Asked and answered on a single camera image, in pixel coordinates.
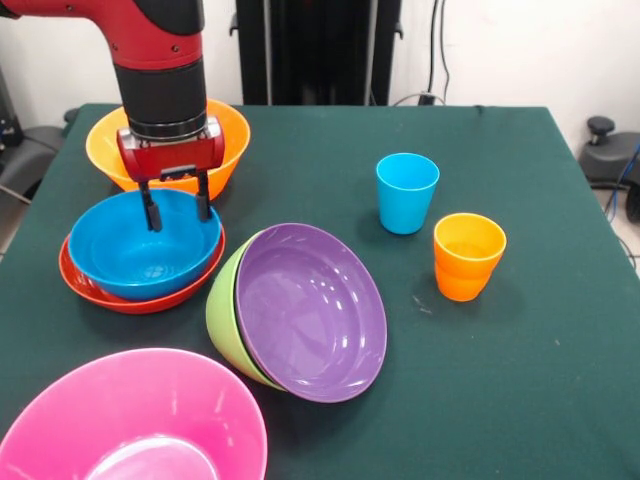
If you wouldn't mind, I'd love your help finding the red bowl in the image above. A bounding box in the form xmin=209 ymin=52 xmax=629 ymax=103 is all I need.
xmin=58 ymin=227 xmax=227 ymax=315

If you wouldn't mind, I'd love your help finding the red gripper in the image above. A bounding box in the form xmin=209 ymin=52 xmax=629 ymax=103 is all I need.
xmin=116 ymin=115 xmax=226 ymax=233

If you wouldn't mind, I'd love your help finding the orange cup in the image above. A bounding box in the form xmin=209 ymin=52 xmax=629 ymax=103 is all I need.
xmin=433 ymin=212 xmax=508 ymax=281
xmin=434 ymin=259 xmax=494 ymax=303

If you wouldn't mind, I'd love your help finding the small translucent blue bowl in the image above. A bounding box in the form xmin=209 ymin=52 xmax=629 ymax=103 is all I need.
xmin=92 ymin=234 xmax=206 ymax=292

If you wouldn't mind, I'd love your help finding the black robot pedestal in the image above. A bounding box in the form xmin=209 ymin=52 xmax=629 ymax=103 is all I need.
xmin=229 ymin=0 xmax=405 ymax=105

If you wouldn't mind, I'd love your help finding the large blue bowl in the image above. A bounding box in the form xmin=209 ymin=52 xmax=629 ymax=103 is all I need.
xmin=68 ymin=188 xmax=223 ymax=301

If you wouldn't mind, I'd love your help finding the dark green table cloth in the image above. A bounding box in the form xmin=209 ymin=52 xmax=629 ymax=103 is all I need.
xmin=0 ymin=102 xmax=640 ymax=480

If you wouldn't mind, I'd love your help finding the purple bowl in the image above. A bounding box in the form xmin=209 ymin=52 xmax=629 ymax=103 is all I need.
xmin=233 ymin=222 xmax=389 ymax=404

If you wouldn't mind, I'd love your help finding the blue cup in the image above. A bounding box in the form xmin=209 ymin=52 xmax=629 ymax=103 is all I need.
xmin=376 ymin=152 xmax=442 ymax=236

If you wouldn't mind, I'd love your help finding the black office chair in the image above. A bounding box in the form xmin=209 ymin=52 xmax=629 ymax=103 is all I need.
xmin=0 ymin=64 xmax=69 ymax=201

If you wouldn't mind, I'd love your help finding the orange bowl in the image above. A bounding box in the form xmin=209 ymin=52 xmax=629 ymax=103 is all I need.
xmin=85 ymin=98 xmax=251 ymax=201

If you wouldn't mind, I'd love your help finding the green bowl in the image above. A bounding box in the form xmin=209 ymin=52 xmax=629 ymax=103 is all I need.
xmin=205 ymin=229 xmax=286 ymax=392

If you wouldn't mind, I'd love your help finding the pink bowl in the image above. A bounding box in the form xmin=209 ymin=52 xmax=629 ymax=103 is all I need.
xmin=0 ymin=347 xmax=269 ymax=480

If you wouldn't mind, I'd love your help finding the black wall cable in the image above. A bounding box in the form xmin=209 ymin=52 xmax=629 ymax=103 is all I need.
xmin=428 ymin=0 xmax=451 ymax=95

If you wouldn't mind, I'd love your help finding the black chair base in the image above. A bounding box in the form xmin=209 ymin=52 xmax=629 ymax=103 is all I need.
xmin=578 ymin=115 xmax=640 ymax=225

